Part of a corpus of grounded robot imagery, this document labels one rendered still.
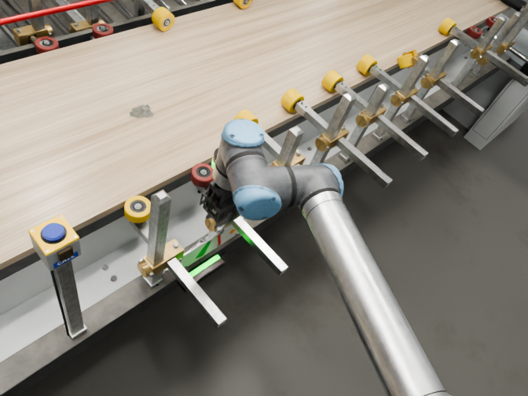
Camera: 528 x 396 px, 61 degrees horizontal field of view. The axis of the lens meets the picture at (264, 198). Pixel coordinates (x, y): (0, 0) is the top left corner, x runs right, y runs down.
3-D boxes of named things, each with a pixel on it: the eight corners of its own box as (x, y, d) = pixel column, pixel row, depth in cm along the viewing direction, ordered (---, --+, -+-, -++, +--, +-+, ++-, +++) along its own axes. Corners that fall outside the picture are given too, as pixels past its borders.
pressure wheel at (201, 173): (215, 194, 158) (221, 174, 149) (197, 204, 153) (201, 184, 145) (201, 179, 160) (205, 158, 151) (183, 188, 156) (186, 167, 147)
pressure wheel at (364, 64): (363, 75, 201) (368, 77, 208) (375, 59, 198) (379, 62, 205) (353, 67, 203) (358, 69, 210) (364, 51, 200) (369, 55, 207)
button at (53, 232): (68, 237, 90) (67, 232, 89) (49, 247, 88) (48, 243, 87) (58, 223, 91) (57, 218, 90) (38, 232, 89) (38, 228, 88)
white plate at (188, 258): (239, 233, 162) (245, 218, 154) (181, 272, 148) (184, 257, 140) (238, 232, 162) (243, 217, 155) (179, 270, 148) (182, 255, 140)
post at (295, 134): (267, 218, 175) (305, 130, 138) (260, 221, 174) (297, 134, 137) (261, 211, 177) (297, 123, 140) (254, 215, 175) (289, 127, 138)
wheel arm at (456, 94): (481, 115, 203) (485, 109, 201) (478, 116, 202) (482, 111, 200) (418, 67, 215) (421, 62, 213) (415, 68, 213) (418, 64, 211)
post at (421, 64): (379, 141, 215) (432, 57, 178) (375, 144, 213) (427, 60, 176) (373, 137, 216) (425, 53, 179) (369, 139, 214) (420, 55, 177)
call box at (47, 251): (82, 256, 96) (79, 237, 90) (50, 273, 92) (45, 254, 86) (65, 233, 98) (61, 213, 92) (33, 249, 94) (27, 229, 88)
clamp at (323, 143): (346, 141, 172) (351, 132, 168) (323, 155, 165) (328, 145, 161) (334, 131, 174) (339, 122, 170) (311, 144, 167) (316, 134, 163)
